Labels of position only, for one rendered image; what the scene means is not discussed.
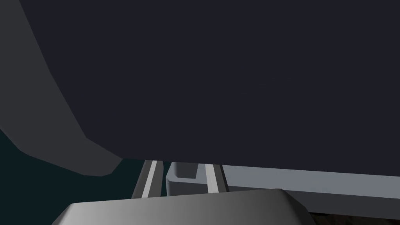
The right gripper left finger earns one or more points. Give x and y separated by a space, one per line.
149 182

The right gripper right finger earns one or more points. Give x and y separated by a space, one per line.
215 181

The grey bar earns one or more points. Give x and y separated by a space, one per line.
300 182

